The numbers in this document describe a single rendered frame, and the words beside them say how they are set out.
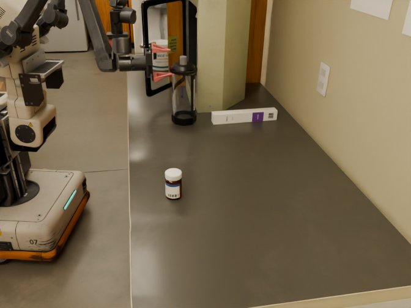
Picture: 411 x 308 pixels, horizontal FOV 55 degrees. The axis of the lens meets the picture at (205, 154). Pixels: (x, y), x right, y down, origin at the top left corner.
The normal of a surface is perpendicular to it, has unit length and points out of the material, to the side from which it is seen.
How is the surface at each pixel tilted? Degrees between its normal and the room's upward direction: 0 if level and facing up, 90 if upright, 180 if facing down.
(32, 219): 0
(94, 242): 0
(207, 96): 90
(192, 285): 0
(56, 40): 90
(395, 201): 90
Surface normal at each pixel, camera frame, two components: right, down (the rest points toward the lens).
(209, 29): 0.18, 0.48
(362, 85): -0.98, 0.07
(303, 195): 0.02, -0.88
